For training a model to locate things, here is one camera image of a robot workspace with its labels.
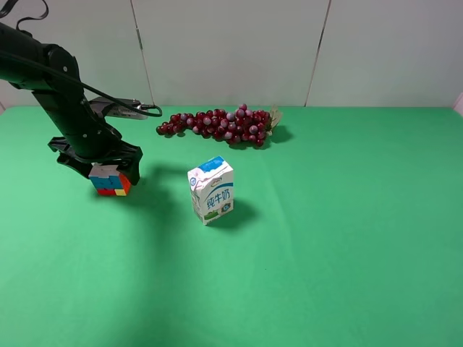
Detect multicolour puzzle cube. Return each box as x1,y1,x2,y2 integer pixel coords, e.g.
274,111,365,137
88,163,132,197

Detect green table cloth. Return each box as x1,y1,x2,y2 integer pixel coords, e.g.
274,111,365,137
1,107,462,346

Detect red plastic grape bunch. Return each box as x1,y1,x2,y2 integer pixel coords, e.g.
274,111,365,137
156,103,283,148

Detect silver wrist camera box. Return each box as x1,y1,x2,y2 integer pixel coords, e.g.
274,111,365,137
89,97,148,120

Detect black camera cable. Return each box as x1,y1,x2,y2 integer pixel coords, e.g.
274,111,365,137
0,0,163,119

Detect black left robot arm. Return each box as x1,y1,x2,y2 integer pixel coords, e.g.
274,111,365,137
1,25,143,185

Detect white blue milk carton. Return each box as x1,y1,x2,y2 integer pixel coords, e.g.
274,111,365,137
187,156,234,226

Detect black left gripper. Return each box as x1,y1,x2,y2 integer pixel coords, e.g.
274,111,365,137
48,119,143,185

